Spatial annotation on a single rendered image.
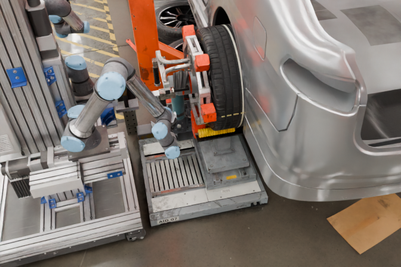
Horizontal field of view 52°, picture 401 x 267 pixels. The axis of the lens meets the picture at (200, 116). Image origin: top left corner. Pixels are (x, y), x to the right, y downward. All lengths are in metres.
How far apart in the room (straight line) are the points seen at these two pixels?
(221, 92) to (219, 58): 0.20
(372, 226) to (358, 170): 1.26
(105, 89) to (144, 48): 1.11
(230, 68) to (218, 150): 0.86
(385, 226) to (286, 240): 0.67
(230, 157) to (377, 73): 1.12
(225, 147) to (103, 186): 0.90
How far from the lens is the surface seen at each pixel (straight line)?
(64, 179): 2.32
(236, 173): 2.96
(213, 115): 2.32
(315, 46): 1.49
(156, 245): 2.82
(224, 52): 2.34
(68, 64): 2.58
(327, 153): 1.71
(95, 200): 2.85
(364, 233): 2.98
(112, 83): 1.80
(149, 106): 2.05
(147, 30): 2.82
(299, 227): 2.91
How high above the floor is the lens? 2.38
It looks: 41 degrees down
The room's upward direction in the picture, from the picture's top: 3 degrees counter-clockwise
